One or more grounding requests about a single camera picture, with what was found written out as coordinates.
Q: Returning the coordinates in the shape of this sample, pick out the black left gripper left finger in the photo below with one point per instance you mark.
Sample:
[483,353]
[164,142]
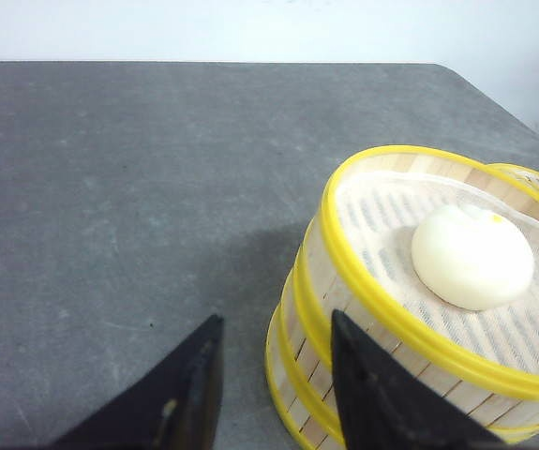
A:
[176,405]

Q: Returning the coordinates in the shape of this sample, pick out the front bamboo steamer drawer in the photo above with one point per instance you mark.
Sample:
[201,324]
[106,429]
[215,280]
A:
[311,420]

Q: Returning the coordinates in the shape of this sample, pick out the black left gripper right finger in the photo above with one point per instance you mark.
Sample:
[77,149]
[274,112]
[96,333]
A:
[381,405]

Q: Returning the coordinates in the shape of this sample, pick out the white cloth liner single bun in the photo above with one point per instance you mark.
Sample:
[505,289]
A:
[379,211]

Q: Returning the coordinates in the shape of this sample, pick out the bamboo steamer lid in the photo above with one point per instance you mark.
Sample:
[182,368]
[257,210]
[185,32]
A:
[536,180]

